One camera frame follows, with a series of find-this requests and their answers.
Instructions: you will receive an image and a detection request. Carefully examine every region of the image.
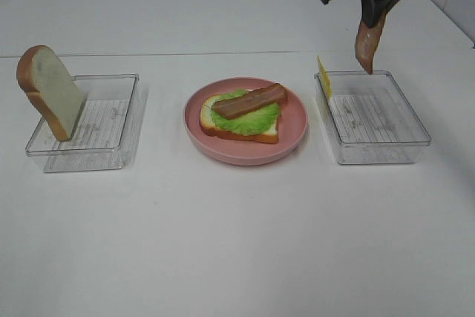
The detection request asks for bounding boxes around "bacon strip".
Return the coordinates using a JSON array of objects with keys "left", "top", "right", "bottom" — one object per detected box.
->
[
  {"left": 355, "top": 11, "right": 387, "bottom": 75},
  {"left": 212, "top": 83, "right": 287, "bottom": 120}
]

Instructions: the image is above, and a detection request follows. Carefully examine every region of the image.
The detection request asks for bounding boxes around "upright bread slice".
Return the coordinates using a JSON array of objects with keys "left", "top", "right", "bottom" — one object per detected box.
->
[{"left": 16, "top": 45, "right": 85, "bottom": 142}]

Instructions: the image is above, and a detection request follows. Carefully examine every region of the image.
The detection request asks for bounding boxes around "clear plastic tray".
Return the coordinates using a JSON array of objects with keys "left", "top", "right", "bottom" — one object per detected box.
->
[
  {"left": 315, "top": 71, "right": 431, "bottom": 165},
  {"left": 25, "top": 74, "right": 143, "bottom": 173}
]

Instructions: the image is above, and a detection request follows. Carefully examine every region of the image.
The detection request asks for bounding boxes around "clear left plastic tray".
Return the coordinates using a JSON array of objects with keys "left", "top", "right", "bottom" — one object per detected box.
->
[{"left": 25, "top": 74, "right": 143, "bottom": 173}]

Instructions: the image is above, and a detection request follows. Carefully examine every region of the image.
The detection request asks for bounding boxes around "green lettuce leaf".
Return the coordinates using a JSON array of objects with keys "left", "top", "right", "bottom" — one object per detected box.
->
[{"left": 200, "top": 88, "right": 281, "bottom": 136}]

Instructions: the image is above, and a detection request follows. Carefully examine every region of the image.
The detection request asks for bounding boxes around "yellow cheese slice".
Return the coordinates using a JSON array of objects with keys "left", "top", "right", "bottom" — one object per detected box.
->
[{"left": 317, "top": 56, "right": 333, "bottom": 99}]

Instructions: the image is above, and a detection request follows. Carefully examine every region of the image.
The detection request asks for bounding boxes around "bread slice on plate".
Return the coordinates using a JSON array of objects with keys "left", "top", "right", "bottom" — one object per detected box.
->
[{"left": 199, "top": 94, "right": 280, "bottom": 145}]

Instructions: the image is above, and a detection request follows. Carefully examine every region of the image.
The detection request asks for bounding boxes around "clear right plastic tray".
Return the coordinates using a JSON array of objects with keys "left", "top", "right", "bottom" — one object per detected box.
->
[{"left": 315, "top": 71, "right": 431, "bottom": 165}]

